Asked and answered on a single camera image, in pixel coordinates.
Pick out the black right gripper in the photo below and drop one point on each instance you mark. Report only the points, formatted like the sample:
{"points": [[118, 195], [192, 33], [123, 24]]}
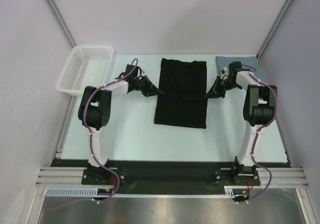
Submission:
{"points": [[219, 87]]}

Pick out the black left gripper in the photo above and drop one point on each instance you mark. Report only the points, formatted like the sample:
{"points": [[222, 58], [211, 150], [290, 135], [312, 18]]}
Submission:
{"points": [[150, 88]]}

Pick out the black t shirt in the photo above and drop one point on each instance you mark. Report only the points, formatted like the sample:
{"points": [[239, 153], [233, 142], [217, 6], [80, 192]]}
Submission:
{"points": [[184, 86]]}

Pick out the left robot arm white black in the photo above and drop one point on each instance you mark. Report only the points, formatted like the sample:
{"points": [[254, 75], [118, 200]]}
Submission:
{"points": [[94, 113]]}

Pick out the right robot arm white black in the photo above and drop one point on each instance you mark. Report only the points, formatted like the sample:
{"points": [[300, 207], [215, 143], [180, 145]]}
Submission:
{"points": [[259, 111]]}

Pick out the folded grey-blue t shirt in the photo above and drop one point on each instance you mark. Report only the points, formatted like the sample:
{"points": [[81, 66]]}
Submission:
{"points": [[252, 61]]}

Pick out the white plastic basket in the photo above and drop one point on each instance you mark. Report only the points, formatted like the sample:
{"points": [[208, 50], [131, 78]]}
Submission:
{"points": [[87, 65]]}

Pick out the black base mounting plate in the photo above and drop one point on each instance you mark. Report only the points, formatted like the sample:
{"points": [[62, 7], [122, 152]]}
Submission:
{"points": [[167, 177]]}

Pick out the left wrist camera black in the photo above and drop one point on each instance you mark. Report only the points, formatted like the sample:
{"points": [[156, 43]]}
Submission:
{"points": [[131, 72]]}

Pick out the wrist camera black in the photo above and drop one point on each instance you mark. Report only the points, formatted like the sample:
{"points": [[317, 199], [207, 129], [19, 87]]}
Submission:
{"points": [[131, 72], [233, 67]]}

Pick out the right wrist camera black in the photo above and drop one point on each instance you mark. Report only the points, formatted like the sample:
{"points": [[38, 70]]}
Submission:
{"points": [[233, 67]]}

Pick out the white slotted cable duct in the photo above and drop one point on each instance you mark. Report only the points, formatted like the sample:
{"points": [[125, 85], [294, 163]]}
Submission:
{"points": [[96, 192]]}

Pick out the aluminium frame rail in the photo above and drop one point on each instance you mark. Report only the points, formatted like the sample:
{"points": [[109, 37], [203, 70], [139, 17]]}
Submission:
{"points": [[72, 177]]}

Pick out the right aluminium corner post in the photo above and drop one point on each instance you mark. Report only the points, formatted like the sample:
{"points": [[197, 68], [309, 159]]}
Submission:
{"points": [[275, 25]]}

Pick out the aluminium corner post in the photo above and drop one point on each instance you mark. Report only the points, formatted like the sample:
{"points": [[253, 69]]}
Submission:
{"points": [[275, 25], [57, 15]]}

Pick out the left aluminium corner post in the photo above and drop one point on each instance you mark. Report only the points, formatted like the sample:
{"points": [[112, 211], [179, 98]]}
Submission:
{"points": [[57, 15]]}

